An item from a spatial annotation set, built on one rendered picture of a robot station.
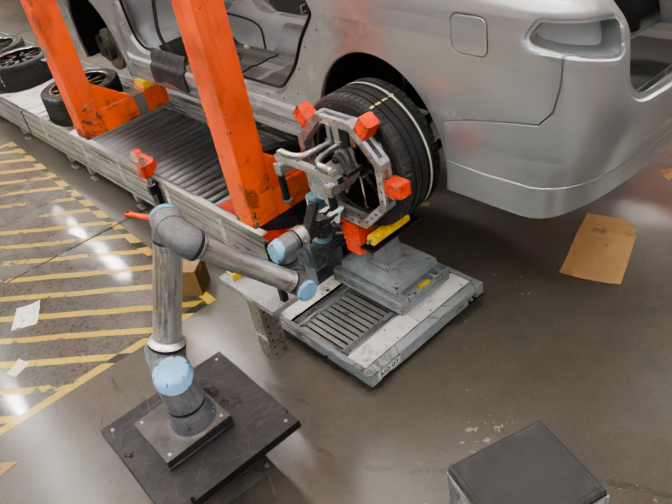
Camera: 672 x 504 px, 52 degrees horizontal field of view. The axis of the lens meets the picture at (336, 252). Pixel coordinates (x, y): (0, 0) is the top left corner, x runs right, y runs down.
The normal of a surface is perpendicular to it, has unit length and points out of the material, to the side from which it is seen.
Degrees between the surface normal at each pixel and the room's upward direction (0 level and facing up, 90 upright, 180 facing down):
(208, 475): 0
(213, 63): 90
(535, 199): 92
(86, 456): 0
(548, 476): 0
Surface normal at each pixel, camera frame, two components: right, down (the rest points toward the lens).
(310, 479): -0.17, -0.79
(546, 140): -0.56, 0.57
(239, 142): 0.67, 0.34
